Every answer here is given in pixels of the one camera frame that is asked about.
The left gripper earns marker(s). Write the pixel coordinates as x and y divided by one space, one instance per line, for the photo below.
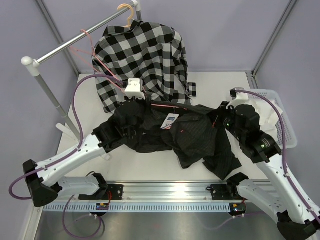
146 104

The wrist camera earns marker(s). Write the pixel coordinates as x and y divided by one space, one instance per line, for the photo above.
134 89
238 98

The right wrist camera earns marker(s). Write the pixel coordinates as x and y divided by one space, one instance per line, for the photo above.
238 98

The metal clothes rack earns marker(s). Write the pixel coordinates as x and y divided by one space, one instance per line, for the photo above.
32 65

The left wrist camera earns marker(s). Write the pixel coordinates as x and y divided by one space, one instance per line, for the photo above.
134 89

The white plastic basket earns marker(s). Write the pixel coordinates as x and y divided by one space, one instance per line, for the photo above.
290 136

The pink wire hanger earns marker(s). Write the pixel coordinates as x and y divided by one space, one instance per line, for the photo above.
111 77
164 105

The black white checkered shirt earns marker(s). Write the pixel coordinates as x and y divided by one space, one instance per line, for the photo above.
152 52

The aluminium mounting rail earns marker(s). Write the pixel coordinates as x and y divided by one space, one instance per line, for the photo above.
162 191

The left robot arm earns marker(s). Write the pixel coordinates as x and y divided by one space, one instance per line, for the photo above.
47 180

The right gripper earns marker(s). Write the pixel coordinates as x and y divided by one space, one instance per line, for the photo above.
220 112

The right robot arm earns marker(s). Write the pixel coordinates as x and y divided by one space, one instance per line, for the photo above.
296 216

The white slotted cable duct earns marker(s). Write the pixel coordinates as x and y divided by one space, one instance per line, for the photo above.
138 207

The black pinstripe shirt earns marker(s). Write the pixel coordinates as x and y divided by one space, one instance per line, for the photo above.
189 132

